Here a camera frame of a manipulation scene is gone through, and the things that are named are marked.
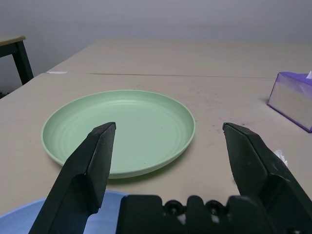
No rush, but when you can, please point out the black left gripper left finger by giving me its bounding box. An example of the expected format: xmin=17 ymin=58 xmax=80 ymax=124
xmin=28 ymin=122 xmax=117 ymax=234

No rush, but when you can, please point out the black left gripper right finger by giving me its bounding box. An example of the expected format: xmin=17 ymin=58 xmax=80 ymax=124
xmin=222 ymin=122 xmax=312 ymax=234

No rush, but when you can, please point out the white tissue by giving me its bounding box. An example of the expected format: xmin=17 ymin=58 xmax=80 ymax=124
xmin=274 ymin=149 xmax=289 ymax=168

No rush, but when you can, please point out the blue plastic plate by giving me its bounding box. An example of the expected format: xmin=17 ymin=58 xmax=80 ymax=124
xmin=0 ymin=189 xmax=127 ymax=234

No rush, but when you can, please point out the purple tissue box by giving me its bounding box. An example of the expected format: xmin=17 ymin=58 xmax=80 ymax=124
xmin=267 ymin=70 xmax=312 ymax=134

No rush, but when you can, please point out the green plastic plate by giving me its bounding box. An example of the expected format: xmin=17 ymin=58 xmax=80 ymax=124
xmin=41 ymin=89 xmax=196 ymax=180

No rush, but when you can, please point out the wooden side table black frame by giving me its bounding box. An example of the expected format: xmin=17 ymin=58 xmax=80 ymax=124
xmin=0 ymin=36 xmax=34 ymax=99

